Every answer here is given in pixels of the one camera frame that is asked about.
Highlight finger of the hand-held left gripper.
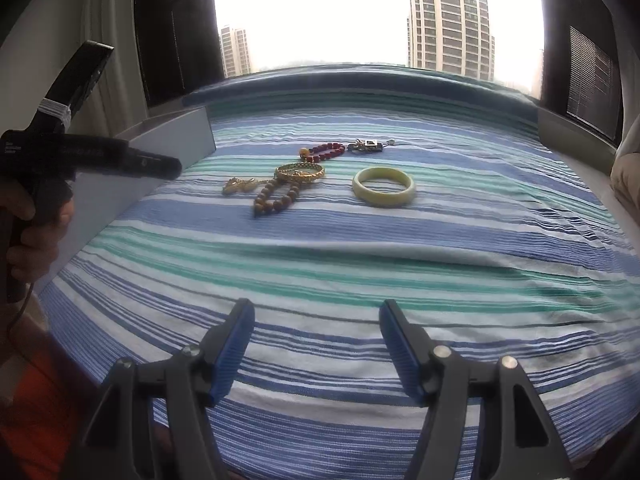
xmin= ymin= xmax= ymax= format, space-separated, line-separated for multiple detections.
xmin=75 ymin=135 xmax=182 ymax=180

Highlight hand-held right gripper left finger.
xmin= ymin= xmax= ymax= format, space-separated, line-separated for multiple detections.
xmin=60 ymin=298 xmax=256 ymax=480

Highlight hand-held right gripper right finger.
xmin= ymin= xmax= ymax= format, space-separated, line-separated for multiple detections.
xmin=379 ymin=300 xmax=576 ymax=480

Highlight long white cardboard box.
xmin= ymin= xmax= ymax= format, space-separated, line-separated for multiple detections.
xmin=40 ymin=106 xmax=217 ymax=291

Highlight person's left hand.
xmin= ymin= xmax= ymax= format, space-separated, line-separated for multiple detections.
xmin=0 ymin=176 xmax=76 ymax=286

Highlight blue green striped bedsheet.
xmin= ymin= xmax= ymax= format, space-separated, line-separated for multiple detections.
xmin=40 ymin=62 xmax=640 ymax=471

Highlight left white curtain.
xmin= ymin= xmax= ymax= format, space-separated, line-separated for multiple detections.
xmin=82 ymin=0 xmax=151 ymax=128

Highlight white curtain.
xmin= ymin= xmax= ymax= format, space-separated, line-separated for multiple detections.
xmin=617 ymin=105 xmax=640 ymax=161
xmin=82 ymin=0 xmax=151 ymax=128

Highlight slim tower building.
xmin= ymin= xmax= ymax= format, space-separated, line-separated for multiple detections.
xmin=220 ymin=25 xmax=252 ymax=79

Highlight gold bangle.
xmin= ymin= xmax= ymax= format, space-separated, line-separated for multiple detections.
xmin=274 ymin=161 xmax=326 ymax=184

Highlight pale green jade bangle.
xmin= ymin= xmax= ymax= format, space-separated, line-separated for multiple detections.
xmin=352 ymin=166 xmax=417 ymax=208

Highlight silver square charm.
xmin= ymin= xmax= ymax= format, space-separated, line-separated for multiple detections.
xmin=348 ymin=138 xmax=397 ymax=155

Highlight orange clothing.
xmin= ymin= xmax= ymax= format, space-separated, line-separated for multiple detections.
xmin=0 ymin=360 xmax=88 ymax=480

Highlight beige pillow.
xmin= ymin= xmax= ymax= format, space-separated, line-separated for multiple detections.
xmin=609 ymin=150 xmax=640 ymax=211

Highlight right white curtain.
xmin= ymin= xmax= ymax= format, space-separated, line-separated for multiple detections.
xmin=617 ymin=105 xmax=640 ymax=161

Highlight tall wide tower building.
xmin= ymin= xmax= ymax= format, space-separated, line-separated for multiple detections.
xmin=406 ymin=0 xmax=496 ymax=84

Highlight gold chain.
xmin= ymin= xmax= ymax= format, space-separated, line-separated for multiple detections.
xmin=222 ymin=176 xmax=262 ymax=197

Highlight left dark window frame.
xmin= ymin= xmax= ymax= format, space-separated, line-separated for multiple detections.
xmin=134 ymin=0 xmax=226 ymax=109

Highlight dark window frame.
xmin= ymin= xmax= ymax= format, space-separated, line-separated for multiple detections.
xmin=531 ymin=0 xmax=632 ymax=147
xmin=134 ymin=0 xmax=226 ymax=109

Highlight brown wooden bead bracelet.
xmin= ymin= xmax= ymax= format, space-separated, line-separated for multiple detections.
xmin=251 ymin=180 xmax=302 ymax=219

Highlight thin black cable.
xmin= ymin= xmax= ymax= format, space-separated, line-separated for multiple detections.
xmin=5 ymin=280 xmax=34 ymax=347

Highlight red bead bracelet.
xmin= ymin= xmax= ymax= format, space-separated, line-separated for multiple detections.
xmin=298 ymin=142 xmax=347 ymax=165

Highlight right dark window frame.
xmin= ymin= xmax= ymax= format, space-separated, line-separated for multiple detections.
xmin=531 ymin=0 xmax=632 ymax=147

